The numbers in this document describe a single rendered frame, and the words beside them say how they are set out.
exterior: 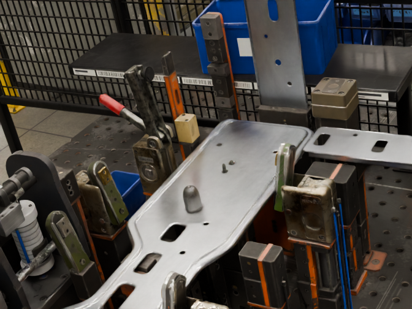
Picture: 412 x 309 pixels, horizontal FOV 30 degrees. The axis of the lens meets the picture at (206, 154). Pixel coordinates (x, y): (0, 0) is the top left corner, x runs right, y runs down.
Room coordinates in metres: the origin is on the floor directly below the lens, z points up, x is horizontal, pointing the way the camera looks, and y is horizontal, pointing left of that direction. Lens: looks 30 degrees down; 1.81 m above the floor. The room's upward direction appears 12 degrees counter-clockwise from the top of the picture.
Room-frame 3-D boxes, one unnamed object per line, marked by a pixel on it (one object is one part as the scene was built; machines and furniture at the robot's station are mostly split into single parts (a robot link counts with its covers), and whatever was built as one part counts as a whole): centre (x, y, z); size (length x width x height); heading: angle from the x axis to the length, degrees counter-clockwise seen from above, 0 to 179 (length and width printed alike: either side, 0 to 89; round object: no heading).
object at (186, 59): (1.76, -0.11, 1.01); 0.90 x 0.22 x 0.03; 55
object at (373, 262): (1.30, -0.28, 0.84); 0.11 x 0.06 x 0.29; 55
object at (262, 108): (1.50, -0.19, 0.85); 0.12 x 0.03 x 0.30; 55
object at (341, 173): (1.25, -0.23, 0.84); 0.11 x 0.10 x 0.28; 55
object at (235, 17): (1.70, -0.20, 1.10); 0.30 x 0.17 x 0.13; 63
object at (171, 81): (1.46, 0.04, 0.95); 0.03 x 0.01 x 0.50; 145
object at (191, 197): (1.19, 0.04, 1.02); 0.03 x 0.03 x 0.07
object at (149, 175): (1.39, 0.11, 0.88); 0.07 x 0.06 x 0.35; 55
